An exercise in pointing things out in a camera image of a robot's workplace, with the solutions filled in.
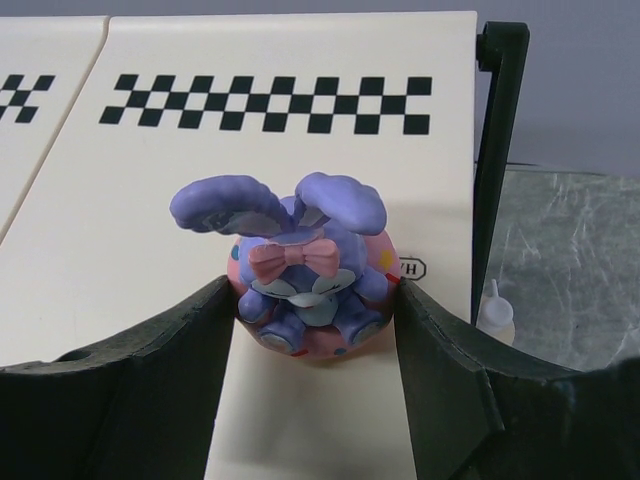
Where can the purple bunny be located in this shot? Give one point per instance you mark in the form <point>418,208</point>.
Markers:
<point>314,273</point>

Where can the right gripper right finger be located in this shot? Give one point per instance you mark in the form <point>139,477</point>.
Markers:
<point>479,409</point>

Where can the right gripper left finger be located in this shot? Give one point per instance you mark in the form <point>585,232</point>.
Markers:
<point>138,405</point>

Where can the cream pump bottle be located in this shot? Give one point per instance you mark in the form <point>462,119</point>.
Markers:
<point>496,315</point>

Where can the beige three-tier shelf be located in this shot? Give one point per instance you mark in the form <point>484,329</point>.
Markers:
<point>201,280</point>

